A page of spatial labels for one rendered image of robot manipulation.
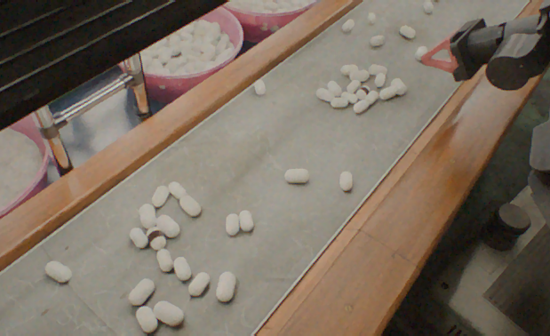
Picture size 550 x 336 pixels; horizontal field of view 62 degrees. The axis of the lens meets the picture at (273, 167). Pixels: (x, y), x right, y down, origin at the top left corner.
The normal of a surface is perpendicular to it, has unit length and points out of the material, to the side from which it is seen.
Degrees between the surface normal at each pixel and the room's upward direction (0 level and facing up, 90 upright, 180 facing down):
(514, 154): 0
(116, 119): 0
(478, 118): 0
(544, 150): 50
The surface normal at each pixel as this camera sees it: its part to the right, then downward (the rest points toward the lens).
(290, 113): 0.06, -0.65
